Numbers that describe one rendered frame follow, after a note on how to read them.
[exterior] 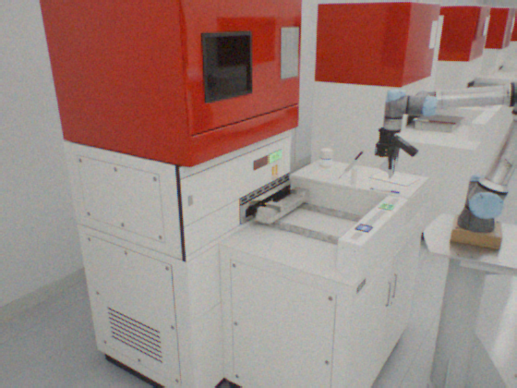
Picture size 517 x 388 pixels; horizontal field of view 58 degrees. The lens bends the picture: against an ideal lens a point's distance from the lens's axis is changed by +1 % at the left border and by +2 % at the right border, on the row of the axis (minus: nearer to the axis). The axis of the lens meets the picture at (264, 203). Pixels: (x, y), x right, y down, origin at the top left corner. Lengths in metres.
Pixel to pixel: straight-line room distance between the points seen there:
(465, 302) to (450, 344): 0.24
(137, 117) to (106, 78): 0.20
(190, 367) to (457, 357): 1.25
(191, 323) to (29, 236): 1.49
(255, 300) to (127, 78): 1.03
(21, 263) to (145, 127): 1.68
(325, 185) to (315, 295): 0.70
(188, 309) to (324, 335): 0.57
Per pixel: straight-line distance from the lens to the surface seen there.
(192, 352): 2.14
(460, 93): 2.05
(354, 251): 1.74
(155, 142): 1.79
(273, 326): 2.04
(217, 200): 1.94
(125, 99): 1.87
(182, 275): 1.94
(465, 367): 2.57
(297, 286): 1.86
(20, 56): 3.06
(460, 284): 2.28
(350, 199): 2.31
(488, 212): 2.01
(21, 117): 3.06
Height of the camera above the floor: 1.73
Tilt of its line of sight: 22 degrees down
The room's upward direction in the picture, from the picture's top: straight up
